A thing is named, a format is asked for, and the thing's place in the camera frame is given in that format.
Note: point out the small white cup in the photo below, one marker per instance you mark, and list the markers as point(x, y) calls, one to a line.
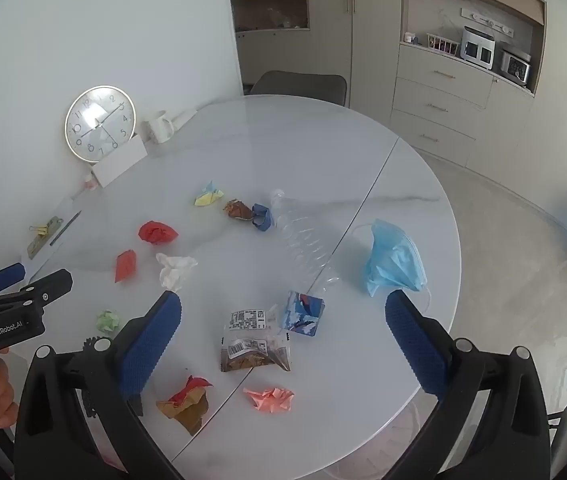
point(410, 38)

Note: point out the blue printed paper carton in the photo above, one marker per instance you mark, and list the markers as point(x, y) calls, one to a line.
point(303, 312)

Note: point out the dark chair back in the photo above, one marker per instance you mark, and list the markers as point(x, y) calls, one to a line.
point(298, 85)

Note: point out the white paper sheet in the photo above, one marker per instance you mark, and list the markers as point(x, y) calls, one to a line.
point(80, 252)

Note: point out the yellow binder clip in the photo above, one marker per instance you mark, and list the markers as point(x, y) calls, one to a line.
point(39, 229)

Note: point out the dark pencil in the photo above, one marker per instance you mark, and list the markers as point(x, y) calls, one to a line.
point(65, 227)

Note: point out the clear snack packet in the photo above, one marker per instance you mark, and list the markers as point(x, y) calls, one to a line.
point(256, 350)

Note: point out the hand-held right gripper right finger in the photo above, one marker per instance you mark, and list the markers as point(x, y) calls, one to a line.
point(416, 345)

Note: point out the yellow and blue paper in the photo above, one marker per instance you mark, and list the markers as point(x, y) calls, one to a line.
point(207, 196)

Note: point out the blue face mask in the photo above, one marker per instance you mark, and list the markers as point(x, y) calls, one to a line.
point(391, 260)

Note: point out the dark blue crumpled paper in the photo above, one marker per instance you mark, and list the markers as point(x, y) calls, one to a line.
point(262, 217)

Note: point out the white crumpled tissue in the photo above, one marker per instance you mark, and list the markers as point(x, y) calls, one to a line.
point(173, 270)

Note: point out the red paper ball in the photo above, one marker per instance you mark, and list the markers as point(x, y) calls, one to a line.
point(157, 232)

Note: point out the brown and red crumpled paper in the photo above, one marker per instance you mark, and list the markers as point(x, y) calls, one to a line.
point(186, 405)

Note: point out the red folded paper scrap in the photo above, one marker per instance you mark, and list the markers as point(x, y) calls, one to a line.
point(126, 266)

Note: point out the green crumpled paper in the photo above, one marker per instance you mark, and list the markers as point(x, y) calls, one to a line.
point(108, 321)

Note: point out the beige tall cabinet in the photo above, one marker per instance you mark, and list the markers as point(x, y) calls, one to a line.
point(323, 20)

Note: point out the white mug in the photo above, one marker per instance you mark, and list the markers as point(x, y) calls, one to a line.
point(157, 127)

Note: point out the beige cupboard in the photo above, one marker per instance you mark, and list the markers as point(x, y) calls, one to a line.
point(558, 125)

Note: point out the silver microwave oven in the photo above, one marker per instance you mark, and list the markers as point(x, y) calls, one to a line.
point(515, 65)

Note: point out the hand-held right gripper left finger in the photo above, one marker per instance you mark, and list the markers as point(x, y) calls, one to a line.
point(151, 345)

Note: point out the white countertop appliance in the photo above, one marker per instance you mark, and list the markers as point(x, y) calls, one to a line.
point(478, 47)

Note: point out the small dish rack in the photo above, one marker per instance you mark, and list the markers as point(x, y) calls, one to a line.
point(442, 45)

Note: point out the clear plastic bottle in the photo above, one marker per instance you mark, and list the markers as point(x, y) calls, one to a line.
point(303, 240)

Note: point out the white folded card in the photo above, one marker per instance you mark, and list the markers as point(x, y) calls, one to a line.
point(121, 162)

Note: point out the pink crumpled paper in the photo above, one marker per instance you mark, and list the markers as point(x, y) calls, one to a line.
point(269, 400)

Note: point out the beige drawer cabinet unit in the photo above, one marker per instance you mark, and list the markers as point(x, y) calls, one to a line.
point(438, 90)

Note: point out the white wall hook rail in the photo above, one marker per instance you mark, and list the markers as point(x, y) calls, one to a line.
point(486, 22)

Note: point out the round white wall clock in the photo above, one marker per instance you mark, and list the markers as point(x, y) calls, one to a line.
point(98, 120)

